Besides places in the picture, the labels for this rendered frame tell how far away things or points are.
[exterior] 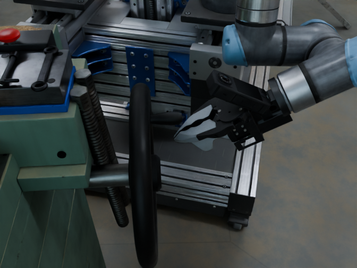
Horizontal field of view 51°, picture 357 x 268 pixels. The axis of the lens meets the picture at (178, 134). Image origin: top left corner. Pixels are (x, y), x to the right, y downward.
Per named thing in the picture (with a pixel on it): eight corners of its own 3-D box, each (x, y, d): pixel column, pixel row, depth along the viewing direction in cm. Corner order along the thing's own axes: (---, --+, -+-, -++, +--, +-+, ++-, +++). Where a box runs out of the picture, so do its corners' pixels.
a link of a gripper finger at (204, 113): (186, 152, 74) (228, 134, 71) (171, 135, 70) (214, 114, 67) (185, 141, 76) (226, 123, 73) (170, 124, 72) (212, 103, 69)
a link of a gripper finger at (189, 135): (187, 164, 72) (231, 145, 69) (172, 147, 68) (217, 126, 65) (186, 152, 74) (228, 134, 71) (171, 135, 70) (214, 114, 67)
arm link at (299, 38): (278, 15, 73) (291, 36, 64) (336, 16, 73) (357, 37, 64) (272, 53, 77) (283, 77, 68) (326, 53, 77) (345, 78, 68)
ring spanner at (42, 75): (46, 92, 44) (45, 89, 44) (29, 93, 44) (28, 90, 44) (60, 48, 51) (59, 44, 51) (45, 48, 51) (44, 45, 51)
